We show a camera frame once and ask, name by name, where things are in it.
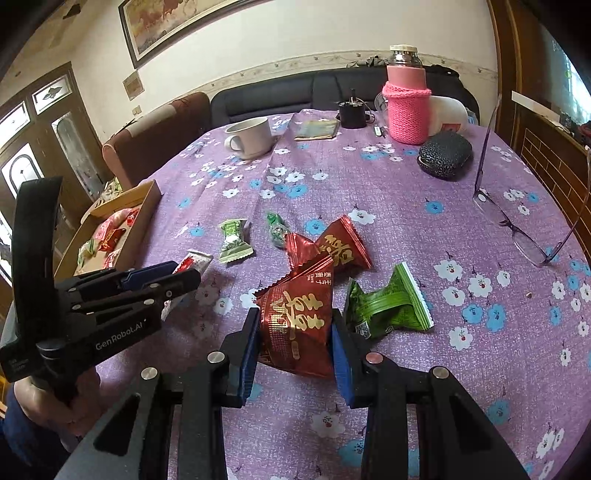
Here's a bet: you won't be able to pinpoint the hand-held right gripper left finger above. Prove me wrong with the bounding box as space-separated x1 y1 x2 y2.
55 307 260 480

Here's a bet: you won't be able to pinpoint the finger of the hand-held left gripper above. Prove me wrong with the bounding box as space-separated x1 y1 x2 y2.
69 269 202 319
55 261 180 301

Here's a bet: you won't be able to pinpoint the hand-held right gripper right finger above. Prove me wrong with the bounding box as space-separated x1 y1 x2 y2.
330 309 529 480

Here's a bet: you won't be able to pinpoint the white packet red print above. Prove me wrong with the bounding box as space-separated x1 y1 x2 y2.
161 248 214 324

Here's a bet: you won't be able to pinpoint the red foil snack packet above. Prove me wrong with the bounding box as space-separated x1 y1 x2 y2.
254 256 337 378
283 215 373 278

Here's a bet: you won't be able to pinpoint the small green white packet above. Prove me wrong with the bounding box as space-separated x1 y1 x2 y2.
217 218 256 265

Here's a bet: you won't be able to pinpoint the cardboard tray box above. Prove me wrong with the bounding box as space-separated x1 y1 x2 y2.
53 179 162 280

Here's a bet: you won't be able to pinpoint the green pea snack packet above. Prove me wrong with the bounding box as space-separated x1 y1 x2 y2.
345 262 435 341

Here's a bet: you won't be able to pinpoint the green candy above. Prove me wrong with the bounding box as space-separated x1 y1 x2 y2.
264 211 293 251

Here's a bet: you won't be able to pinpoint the person's left hand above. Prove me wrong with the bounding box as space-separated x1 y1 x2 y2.
14 369 100 444

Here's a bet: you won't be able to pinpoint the crumpled floral cloth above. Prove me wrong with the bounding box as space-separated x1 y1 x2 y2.
98 176 124 204

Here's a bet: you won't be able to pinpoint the wooden door with glass panels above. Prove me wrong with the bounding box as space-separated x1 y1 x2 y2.
0 62 112 278

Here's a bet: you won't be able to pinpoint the brown armchair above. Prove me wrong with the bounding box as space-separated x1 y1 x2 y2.
102 92 213 190

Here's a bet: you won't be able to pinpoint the white mug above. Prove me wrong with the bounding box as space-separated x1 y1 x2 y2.
224 116 278 160

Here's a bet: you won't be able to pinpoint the purple floral tablecloth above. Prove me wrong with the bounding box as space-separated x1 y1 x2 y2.
4 108 591 480

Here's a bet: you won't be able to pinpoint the folded grey-green cloth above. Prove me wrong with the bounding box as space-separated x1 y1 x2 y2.
293 119 342 141

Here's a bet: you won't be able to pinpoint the black leather sofa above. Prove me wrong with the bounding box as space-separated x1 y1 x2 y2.
210 65 481 130

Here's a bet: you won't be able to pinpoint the eyeglasses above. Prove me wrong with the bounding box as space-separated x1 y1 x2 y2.
473 92 591 268

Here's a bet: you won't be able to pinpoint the black small device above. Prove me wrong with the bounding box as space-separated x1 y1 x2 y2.
338 88 368 129

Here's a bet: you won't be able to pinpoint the black glasses case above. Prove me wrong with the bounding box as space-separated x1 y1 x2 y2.
418 131 474 178

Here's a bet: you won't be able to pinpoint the framed painting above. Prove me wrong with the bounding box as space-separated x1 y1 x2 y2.
117 0 287 70

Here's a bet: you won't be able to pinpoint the bottle with pink knitted sleeve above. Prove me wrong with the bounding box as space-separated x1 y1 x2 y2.
381 45 432 144

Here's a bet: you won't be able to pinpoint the white rounded container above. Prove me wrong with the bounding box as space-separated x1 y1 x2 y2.
429 95 472 137

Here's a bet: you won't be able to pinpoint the wooden cabinet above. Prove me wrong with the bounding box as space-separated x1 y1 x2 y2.
487 0 591 241

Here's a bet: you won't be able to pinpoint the black bag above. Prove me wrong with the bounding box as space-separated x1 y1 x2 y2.
422 65 481 112

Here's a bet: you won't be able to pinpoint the white board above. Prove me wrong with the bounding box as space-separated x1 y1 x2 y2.
512 90 591 139

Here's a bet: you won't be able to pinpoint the window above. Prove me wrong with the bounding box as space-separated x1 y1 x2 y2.
540 37 591 134

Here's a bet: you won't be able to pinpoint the small wall plaque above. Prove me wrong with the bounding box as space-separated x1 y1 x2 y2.
122 74 144 100

